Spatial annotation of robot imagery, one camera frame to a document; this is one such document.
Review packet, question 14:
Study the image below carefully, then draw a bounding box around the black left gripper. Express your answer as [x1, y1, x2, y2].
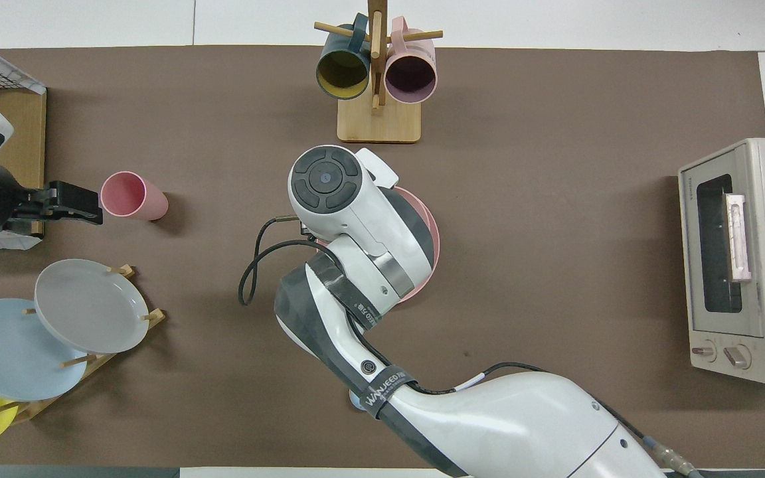
[9, 180, 104, 232]

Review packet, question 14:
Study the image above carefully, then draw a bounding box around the pink tumbler cup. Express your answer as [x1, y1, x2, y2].
[100, 171, 169, 222]

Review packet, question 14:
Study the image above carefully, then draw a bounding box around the grey plate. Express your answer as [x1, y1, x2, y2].
[35, 259, 150, 355]

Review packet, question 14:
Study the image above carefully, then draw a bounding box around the wooden plate rack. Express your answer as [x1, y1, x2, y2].
[0, 264, 166, 424]

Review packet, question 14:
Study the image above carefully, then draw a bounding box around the light blue plate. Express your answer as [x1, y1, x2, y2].
[0, 298, 89, 402]

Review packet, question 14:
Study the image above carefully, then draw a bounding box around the dark teal mug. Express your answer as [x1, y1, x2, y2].
[316, 13, 372, 101]

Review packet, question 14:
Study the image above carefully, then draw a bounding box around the wooden mug tree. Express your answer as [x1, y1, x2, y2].
[314, 0, 444, 144]

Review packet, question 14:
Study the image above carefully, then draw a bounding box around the pink mug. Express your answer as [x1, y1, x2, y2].
[384, 17, 438, 105]

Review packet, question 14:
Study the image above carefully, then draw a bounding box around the pink speckled plate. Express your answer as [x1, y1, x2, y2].
[317, 185, 441, 306]

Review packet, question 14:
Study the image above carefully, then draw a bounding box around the brown table mat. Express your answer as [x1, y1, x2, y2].
[0, 45, 765, 469]

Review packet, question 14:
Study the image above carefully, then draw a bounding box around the wooden shelf with wire mesh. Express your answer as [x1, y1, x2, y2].
[0, 32, 48, 240]

